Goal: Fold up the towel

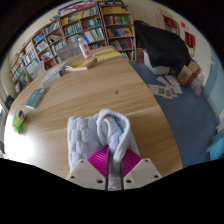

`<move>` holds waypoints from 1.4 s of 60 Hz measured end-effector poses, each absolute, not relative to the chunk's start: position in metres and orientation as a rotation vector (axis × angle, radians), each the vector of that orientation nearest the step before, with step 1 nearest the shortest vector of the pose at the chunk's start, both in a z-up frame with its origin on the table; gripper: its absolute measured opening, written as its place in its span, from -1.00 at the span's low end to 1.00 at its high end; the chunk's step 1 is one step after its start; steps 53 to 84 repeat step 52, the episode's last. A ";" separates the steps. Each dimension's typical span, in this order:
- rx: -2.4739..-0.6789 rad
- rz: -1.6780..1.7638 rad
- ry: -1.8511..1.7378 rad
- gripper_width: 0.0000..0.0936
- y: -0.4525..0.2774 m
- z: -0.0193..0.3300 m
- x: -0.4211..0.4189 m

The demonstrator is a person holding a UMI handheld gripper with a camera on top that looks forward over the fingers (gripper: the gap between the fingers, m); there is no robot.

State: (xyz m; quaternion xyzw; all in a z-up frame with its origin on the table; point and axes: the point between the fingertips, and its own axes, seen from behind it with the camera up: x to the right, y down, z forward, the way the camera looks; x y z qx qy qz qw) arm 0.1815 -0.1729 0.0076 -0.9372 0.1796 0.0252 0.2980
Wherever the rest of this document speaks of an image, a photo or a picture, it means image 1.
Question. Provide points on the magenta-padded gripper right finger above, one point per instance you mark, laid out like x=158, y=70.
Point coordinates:
x=143, y=171

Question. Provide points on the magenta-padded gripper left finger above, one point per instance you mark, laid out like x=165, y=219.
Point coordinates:
x=85, y=173

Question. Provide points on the light blue waffle towel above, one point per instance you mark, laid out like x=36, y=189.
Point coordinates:
x=83, y=136

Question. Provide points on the green printed paper sheet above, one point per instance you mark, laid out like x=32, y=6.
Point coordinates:
x=161, y=91

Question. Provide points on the green plastic bag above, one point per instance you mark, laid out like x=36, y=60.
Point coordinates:
x=16, y=124

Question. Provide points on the teal book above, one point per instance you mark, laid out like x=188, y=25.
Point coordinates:
x=35, y=98

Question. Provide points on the white paper sheet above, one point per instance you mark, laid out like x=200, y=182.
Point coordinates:
x=173, y=81

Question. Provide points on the white box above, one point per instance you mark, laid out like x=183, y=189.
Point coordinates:
x=158, y=69

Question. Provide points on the black office chair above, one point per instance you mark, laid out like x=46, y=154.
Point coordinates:
x=9, y=102

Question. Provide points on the grey book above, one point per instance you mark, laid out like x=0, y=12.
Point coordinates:
x=53, y=74

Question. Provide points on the cardboard box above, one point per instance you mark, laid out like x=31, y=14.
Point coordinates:
x=188, y=74

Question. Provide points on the grey mesh chair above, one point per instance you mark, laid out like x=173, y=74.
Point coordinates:
x=38, y=69
x=68, y=50

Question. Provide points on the thick yellow book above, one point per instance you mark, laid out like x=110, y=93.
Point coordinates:
x=108, y=54

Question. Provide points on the white bottle with red label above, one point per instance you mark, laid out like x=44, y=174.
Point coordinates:
x=85, y=49

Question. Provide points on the black draped cloth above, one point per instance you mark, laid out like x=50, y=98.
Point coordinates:
x=163, y=45

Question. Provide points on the wooden bookshelf unit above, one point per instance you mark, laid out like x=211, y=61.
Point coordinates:
x=93, y=23

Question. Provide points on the red wall hanging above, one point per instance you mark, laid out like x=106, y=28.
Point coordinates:
x=190, y=40

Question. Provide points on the small wall shelf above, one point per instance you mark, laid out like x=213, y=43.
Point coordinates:
x=169, y=23

